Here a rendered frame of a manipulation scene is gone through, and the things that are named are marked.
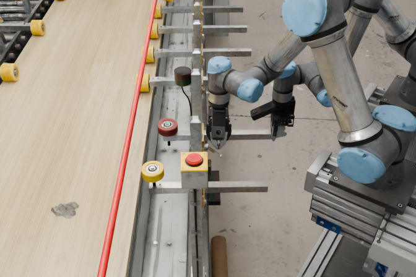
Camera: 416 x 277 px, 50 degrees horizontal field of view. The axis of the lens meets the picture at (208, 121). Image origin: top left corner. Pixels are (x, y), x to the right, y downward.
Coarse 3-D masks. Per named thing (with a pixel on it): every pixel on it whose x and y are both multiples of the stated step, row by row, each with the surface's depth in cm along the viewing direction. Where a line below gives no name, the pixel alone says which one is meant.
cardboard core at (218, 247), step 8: (216, 240) 233; (224, 240) 235; (216, 248) 229; (224, 248) 230; (216, 256) 226; (224, 256) 226; (216, 264) 222; (224, 264) 222; (216, 272) 218; (224, 272) 219
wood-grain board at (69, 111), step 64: (64, 0) 276; (128, 0) 275; (64, 64) 215; (128, 64) 215; (0, 128) 176; (64, 128) 176; (0, 192) 149; (64, 192) 149; (128, 192) 149; (0, 256) 130; (64, 256) 130; (128, 256) 129
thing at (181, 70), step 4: (176, 68) 158; (180, 68) 158; (184, 68) 158; (188, 68) 158; (176, 72) 156; (180, 72) 156; (184, 72) 156; (188, 72) 156; (180, 80) 157; (184, 80) 157; (184, 92) 163; (188, 100) 165
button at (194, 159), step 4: (188, 156) 114; (192, 156) 114; (196, 156) 114; (200, 156) 114; (188, 160) 113; (192, 160) 113; (196, 160) 113; (200, 160) 113; (192, 164) 113; (196, 164) 113
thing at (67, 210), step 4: (60, 204) 143; (64, 204) 144; (68, 204) 144; (72, 204) 144; (76, 204) 144; (52, 208) 142; (56, 208) 143; (60, 208) 143; (64, 208) 142; (68, 208) 141; (72, 208) 143; (56, 212) 141; (60, 212) 141; (64, 212) 141; (68, 212) 141; (72, 212) 141; (64, 216) 141; (68, 216) 141
